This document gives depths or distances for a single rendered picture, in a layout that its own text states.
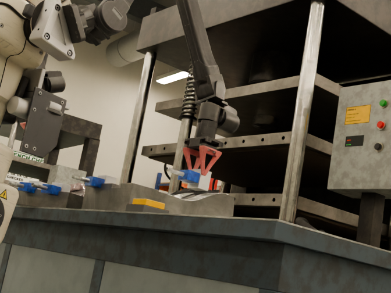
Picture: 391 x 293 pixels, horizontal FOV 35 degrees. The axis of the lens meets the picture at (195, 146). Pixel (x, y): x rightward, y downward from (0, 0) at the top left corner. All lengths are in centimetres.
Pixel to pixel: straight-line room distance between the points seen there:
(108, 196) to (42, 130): 35
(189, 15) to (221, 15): 111
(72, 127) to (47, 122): 491
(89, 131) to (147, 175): 359
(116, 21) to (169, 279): 63
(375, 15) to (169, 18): 109
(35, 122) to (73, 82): 808
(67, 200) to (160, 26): 157
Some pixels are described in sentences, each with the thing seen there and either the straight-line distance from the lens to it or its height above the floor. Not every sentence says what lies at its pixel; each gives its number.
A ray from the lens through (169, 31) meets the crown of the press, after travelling 320.
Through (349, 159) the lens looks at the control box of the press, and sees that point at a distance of 231.
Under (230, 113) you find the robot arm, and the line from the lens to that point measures 178.
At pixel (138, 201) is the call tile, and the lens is 156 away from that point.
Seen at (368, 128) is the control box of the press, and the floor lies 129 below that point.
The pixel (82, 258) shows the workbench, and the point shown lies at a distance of 181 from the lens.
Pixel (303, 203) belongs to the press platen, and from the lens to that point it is 241.
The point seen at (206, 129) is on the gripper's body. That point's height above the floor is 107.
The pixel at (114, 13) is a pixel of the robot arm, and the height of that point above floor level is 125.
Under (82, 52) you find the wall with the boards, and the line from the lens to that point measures 976.
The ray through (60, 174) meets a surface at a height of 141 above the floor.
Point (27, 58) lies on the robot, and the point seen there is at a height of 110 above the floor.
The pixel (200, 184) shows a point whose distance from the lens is 167.
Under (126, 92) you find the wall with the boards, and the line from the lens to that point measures 996.
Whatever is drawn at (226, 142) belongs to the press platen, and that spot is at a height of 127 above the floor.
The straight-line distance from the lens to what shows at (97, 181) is 183.
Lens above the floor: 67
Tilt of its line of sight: 12 degrees up
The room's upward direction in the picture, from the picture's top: 10 degrees clockwise
